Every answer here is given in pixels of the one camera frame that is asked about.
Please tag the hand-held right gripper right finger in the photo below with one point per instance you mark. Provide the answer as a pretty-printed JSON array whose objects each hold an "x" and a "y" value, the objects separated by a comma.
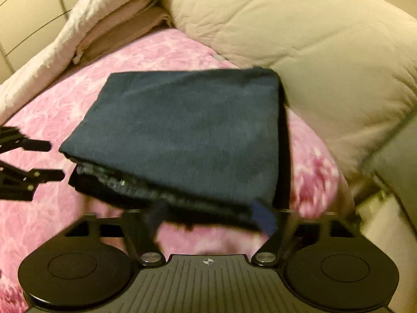
[{"x": 264, "y": 219}]

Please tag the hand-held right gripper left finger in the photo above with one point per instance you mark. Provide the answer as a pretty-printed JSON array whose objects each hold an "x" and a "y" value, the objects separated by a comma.
[{"x": 156, "y": 215}]

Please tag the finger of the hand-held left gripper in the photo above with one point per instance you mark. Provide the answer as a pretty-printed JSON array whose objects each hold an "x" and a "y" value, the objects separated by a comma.
[
  {"x": 35, "y": 145},
  {"x": 49, "y": 175}
]

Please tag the dark blue jeans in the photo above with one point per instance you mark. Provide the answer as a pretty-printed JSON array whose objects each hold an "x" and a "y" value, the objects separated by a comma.
[{"x": 182, "y": 130}]

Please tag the pink floral bedsheet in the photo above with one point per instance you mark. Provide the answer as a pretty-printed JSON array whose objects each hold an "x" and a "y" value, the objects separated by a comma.
[{"x": 35, "y": 225}]

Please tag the beige wardrobe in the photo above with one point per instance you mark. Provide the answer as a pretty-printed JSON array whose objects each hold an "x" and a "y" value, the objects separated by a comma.
[{"x": 29, "y": 3}]

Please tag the white crumpled blanket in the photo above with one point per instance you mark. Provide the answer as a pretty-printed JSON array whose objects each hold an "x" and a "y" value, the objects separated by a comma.
[{"x": 91, "y": 9}]

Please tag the beige folded cloth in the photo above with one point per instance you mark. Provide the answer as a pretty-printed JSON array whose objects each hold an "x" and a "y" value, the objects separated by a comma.
[{"x": 130, "y": 29}]

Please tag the pale quilted duvet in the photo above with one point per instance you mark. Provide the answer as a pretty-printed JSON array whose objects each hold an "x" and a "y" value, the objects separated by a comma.
[{"x": 309, "y": 39}]

